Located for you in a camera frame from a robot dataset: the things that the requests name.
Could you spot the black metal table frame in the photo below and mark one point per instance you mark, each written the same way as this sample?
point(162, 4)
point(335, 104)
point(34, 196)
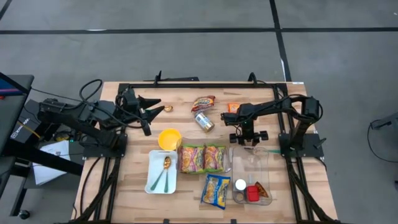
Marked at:
point(202, 85)

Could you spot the yellow black device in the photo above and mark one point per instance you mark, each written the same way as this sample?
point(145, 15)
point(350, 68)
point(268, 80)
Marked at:
point(62, 136)

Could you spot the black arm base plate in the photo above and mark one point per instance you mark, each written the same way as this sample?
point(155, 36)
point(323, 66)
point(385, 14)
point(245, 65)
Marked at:
point(314, 151)
point(93, 152)

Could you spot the yellow bowl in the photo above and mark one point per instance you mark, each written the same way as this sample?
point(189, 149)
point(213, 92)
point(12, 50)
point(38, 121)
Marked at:
point(169, 139)

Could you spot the monitor with blue screen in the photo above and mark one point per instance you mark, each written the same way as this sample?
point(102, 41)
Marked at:
point(7, 87)

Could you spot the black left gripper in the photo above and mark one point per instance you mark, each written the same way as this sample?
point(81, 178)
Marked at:
point(133, 115)

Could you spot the green pink noodle packet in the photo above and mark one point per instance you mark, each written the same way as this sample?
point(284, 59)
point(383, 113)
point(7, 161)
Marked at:
point(216, 158)
point(191, 158)

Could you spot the white paper sheet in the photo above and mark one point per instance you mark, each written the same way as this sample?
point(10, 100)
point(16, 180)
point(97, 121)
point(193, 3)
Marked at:
point(46, 177)

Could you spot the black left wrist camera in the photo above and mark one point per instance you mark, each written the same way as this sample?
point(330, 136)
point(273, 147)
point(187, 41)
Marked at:
point(130, 99)

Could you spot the blue yellow noodle packet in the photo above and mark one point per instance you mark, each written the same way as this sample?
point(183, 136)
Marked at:
point(216, 191)

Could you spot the spice jar with white lid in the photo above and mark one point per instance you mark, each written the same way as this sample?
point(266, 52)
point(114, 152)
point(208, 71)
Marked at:
point(240, 184)

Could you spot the grey chair leg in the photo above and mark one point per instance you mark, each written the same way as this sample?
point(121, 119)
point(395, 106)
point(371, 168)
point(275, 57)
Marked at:
point(385, 123)

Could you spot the wide clear plastic container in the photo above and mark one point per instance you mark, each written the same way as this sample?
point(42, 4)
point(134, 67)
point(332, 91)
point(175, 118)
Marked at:
point(228, 155)

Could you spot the orange noodle packet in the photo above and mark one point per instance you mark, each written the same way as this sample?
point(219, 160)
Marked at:
point(233, 107)

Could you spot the red yellow noodle packet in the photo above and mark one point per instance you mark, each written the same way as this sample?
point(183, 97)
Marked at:
point(203, 104)

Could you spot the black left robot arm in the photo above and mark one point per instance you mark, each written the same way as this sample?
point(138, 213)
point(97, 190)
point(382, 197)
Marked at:
point(77, 124)

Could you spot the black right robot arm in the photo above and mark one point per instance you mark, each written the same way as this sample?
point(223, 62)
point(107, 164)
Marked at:
point(273, 107)

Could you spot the white rectangular tray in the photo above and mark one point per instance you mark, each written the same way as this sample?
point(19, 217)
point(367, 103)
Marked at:
point(155, 158)

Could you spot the black caster wheel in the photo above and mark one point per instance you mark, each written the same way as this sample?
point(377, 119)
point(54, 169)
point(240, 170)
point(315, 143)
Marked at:
point(24, 214)

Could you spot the small red box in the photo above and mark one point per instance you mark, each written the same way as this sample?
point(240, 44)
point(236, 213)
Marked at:
point(252, 193)

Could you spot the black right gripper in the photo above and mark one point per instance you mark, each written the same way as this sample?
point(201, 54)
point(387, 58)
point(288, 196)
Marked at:
point(248, 133)

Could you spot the narrow clear plastic container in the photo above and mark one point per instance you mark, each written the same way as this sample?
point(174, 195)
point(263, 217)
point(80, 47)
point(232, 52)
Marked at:
point(251, 165)

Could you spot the silver tin can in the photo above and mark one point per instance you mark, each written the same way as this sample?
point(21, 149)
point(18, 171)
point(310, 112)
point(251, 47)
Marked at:
point(204, 121)

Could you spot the brown orange snack packet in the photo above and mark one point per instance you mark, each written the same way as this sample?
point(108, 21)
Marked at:
point(261, 189)

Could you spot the black box with white label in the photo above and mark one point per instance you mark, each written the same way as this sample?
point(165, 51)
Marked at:
point(19, 134)

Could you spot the black side desk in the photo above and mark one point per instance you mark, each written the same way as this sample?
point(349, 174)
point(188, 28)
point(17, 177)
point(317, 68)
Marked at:
point(12, 112)

